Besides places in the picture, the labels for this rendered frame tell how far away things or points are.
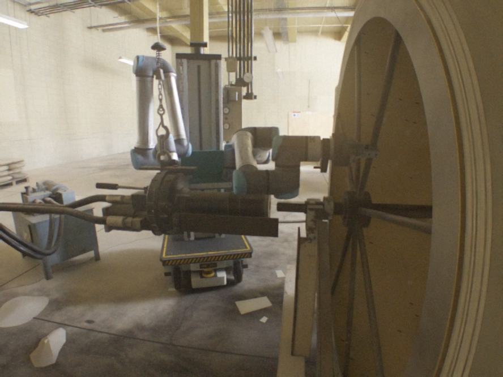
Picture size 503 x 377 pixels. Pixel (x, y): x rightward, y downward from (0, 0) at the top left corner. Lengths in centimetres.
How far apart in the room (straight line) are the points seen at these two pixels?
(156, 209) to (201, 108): 124
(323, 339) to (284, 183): 50
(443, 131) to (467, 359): 33
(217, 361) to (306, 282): 75
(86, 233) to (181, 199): 179
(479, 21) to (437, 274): 39
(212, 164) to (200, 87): 60
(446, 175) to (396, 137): 149
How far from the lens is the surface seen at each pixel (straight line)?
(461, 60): 52
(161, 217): 119
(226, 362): 175
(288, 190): 96
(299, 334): 143
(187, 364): 176
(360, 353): 167
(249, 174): 95
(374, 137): 98
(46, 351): 207
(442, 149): 52
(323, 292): 99
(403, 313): 191
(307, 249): 119
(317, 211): 112
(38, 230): 274
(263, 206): 114
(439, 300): 53
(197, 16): 1077
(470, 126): 47
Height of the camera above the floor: 126
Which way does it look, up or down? 13 degrees down
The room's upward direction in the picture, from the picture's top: straight up
